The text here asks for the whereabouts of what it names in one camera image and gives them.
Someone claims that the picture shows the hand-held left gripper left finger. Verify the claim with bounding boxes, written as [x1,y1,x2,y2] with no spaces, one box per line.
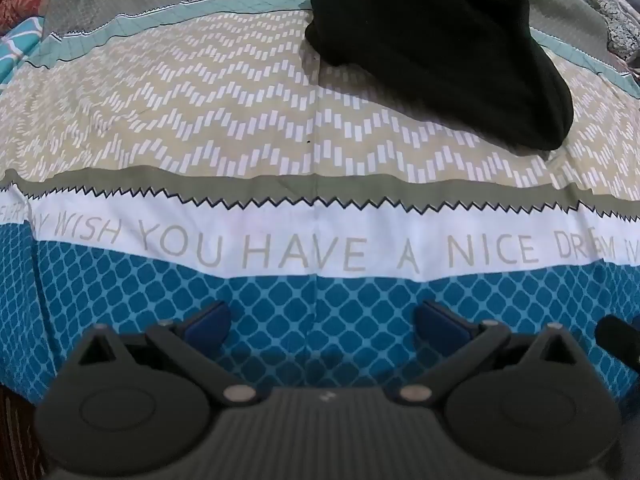
[64,301,257,409]

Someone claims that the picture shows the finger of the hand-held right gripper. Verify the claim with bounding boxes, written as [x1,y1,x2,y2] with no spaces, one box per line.
[595,314,640,368]

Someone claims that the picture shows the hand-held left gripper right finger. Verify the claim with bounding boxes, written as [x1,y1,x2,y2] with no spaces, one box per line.
[397,301,591,407]

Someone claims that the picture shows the black pants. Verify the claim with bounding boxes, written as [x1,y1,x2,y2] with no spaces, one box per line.
[304,0,574,152]

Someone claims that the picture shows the patterned bedspread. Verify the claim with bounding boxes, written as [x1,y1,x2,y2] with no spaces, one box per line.
[0,0,640,406]

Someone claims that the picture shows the teal patterned pillow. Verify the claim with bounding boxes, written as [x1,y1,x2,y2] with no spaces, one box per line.
[0,16,47,92]

